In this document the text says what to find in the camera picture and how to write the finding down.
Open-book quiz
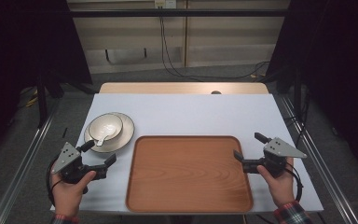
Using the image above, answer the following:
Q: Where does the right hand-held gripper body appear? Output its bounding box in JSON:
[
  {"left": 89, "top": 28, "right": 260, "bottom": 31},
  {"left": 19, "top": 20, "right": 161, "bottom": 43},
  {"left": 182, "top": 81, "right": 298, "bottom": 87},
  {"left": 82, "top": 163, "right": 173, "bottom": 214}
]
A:
[{"left": 242, "top": 136, "right": 308, "bottom": 179}]

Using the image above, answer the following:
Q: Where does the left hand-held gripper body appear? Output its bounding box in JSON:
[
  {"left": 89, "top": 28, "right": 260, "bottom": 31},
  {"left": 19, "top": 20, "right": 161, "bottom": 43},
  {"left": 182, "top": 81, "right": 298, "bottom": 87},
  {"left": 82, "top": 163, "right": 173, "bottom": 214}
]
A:
[{"left": 50, "top": 142, "right": 108, "bottom": 185}]

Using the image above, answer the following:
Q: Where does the aluminium floor rail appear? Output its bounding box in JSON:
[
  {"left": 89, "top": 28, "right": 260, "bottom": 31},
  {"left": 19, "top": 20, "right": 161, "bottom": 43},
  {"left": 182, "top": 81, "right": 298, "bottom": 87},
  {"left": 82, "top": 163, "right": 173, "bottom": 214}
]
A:
[
  {"left": 0, "top": 105, "right": 62, "bottom": 224},
  {"left": 279, "top": 93, "right": 358, "bottom": 224}
]

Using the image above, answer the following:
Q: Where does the black curtain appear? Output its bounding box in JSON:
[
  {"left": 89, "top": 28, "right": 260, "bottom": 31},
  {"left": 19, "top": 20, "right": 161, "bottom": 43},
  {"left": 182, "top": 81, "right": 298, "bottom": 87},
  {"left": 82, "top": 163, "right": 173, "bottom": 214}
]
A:
[
  {"left": 264, "top": 0, "right": 358, "bottom": 180},
  {"left": 0, "top": 0, "right": 93, "bottom": 166}
]

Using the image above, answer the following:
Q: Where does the white ceramic spoon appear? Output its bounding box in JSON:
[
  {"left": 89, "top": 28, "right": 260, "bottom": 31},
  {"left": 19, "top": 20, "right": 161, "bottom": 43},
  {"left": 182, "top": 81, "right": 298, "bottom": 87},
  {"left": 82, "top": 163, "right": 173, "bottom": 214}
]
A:
[{"left": 95, "top": 125, "right": 117, "bottom": 147}]

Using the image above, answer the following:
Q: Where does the black horizontal frame bar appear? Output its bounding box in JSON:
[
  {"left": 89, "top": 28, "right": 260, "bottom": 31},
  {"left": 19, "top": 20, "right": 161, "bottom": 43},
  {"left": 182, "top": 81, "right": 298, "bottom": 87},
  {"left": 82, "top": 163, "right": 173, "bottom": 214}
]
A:
[{"left": 69, "top": 8, "right": 289, "bottom": 19}]

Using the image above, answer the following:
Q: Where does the person's left hand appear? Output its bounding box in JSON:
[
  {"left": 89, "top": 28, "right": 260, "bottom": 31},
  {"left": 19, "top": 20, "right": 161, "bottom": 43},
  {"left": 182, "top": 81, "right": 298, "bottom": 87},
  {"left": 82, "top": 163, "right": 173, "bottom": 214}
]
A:
[{"left": 51, "top": 170, "right": 98, "bottom": 217}]

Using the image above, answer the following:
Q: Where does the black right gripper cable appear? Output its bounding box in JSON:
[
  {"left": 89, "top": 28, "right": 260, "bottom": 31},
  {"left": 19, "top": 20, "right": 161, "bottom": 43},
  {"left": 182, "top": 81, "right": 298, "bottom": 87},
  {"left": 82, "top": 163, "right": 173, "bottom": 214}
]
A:
[{"left": 283, "top": 161, "right": 304, "bottom": 203}]

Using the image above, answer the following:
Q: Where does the white table mat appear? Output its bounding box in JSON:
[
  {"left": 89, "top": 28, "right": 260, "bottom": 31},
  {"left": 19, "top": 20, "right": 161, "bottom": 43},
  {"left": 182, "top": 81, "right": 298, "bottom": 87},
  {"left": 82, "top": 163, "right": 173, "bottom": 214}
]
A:
[{"left": 49, "top": 92, "right": 324, "bottom": 215}]

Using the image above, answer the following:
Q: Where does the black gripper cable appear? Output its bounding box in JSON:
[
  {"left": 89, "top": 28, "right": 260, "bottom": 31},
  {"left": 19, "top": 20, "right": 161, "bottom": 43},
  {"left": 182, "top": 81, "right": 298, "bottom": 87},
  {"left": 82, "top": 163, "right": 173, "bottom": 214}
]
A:
[
  {"left": 283, "top": 161, "right": 304, "bottom": 203},
  {"left": 45, "top": 154, "right": 63, "bottom": 207}
]

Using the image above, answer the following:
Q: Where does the white wall power outlet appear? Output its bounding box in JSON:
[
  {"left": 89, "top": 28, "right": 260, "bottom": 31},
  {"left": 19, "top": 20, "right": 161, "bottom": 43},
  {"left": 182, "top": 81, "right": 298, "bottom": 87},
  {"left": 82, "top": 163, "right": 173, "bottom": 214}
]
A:
[{"left": 154, "top": 0, "right": 178, "bottom": 9}]

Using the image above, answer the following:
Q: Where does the cream plate with dark rim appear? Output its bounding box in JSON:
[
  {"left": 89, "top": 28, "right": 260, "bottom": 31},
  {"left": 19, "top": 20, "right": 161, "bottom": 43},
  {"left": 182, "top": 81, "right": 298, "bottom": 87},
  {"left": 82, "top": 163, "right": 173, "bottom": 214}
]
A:
[{"left": 83, "top": 111, "right": 136, "bottom": 154}]

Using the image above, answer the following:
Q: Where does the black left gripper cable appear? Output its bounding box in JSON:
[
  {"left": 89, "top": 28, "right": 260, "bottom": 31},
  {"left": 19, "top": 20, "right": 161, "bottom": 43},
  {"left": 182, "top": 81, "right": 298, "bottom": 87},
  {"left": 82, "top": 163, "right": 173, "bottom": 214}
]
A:
[{"left": 45, "top": 154, "right": 63, "bottom": 207}]

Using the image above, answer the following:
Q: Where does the black metal stand post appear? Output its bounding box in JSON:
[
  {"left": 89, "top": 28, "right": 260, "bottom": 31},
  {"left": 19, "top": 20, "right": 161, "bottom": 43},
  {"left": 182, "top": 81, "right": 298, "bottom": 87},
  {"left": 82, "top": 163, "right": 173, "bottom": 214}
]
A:
[{"left": 36, "top": 69, "right": 49, "bottom": 128}]

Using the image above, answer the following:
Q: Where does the cream bowl with dark rim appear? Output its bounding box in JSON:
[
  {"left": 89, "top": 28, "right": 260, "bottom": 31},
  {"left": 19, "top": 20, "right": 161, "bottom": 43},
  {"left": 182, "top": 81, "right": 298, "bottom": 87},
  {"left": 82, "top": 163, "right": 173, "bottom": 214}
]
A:
[{"left": 88, "top": 113, "right": 124, "bottom": 142}]

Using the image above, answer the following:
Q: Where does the yellow floor cable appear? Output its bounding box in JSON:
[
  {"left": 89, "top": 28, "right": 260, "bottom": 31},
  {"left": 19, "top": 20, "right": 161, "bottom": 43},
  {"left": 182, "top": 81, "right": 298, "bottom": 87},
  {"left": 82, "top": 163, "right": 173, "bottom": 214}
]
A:
[{"left": 23, "top": 89, "right": 40, "bottom": 109}]

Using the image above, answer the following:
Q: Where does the black floor cable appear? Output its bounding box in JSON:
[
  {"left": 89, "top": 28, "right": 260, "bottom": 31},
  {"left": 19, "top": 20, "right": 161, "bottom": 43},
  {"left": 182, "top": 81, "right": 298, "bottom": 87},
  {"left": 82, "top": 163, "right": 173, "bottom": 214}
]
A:
[{"left": 282, "top": 92, "right": 311, "bottom": 147}]

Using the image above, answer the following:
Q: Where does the light wooden table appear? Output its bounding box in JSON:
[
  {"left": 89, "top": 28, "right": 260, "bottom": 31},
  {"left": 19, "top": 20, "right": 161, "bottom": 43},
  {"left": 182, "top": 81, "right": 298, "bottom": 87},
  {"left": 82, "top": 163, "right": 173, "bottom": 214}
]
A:
[{"left": 98, "top": 81, "right": 270, "bottom": 95}]

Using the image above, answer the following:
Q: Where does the person's right hand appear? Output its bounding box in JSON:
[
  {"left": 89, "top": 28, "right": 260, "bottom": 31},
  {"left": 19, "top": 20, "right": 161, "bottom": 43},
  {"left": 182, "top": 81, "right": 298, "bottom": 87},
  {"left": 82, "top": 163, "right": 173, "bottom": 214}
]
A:
[{"left": 256, "top": 164, "right": 296, "bottom": 209}]

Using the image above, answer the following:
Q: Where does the black wall cable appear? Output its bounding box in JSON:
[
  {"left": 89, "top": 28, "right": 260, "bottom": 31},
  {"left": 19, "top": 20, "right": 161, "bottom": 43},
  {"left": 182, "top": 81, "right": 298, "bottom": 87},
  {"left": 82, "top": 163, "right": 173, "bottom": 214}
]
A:
[{"left": 158, "top": 7, "right": 271, "bottom": 83}]

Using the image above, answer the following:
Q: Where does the wooden tray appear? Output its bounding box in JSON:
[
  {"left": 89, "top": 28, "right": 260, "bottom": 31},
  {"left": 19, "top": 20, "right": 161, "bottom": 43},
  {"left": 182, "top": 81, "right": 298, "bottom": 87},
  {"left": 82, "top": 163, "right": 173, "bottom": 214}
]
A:
[{"left": 125, "top": 134, "right": 255, "bottom": 215}]

